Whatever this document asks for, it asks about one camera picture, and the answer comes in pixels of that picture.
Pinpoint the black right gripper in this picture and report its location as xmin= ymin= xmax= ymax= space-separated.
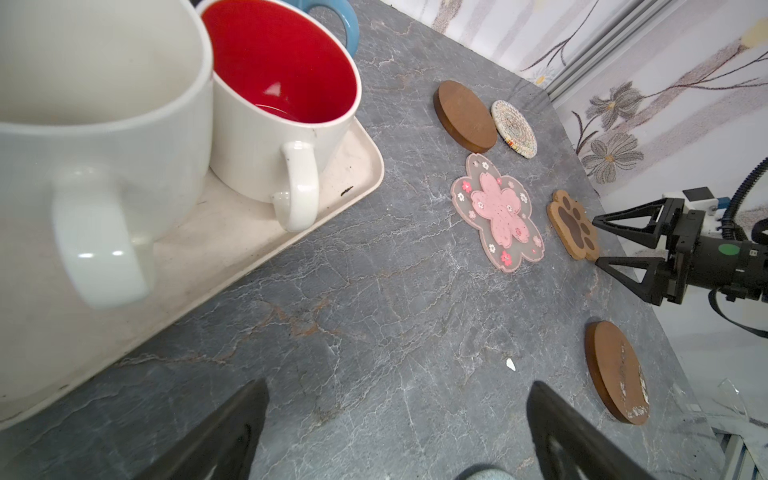
xmin=592 ymin=198 xmax=767 ymax=306

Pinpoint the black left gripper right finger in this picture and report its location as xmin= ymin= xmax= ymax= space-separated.
xmin=526 ymin=381 xmax=651 ymax=479

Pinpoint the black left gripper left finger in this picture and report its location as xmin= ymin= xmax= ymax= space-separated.
xmin=137 ymin=379 xmax=269 ymax=479

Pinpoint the glossy brown round coaster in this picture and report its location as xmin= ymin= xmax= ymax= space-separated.
xmin=585 ymin=321 xmax=650 ymax=426

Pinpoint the cork paw print coaster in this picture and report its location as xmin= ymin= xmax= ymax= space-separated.
xmin=547 ymin=190 xmax=600 ymax=262

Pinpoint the pink flower silicone coaster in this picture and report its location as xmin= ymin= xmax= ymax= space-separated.
xmin=450 ymin=153 xmax=545 ymax=273

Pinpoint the multicolour woven round coaster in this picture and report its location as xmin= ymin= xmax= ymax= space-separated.
xmin=490 ymin=100 xmax=538 ymax=159

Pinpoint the dark brown round wooden coaster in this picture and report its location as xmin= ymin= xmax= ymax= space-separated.
xmin=433 ymin=80 xmax=497 ymax=153

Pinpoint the beige plastic tray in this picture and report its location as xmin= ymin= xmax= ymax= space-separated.
xmin=0 ymin=116 xmax=386 ymax=432

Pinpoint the plain white mug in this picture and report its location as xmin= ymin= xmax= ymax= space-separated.
xmin=1 ymin=1 xmax=213 ymax=309

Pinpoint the white mug red interior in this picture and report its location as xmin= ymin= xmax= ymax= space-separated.
xmin=196 ymin=1 xmax=362 ymax=232

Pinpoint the blue floral mug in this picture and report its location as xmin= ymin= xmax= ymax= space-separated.
xmin=286 ymin=0 xmax=360 ymax=57

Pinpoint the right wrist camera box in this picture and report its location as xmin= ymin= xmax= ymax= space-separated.
xmin=662 ymin=187 xmax=730 ymax=218

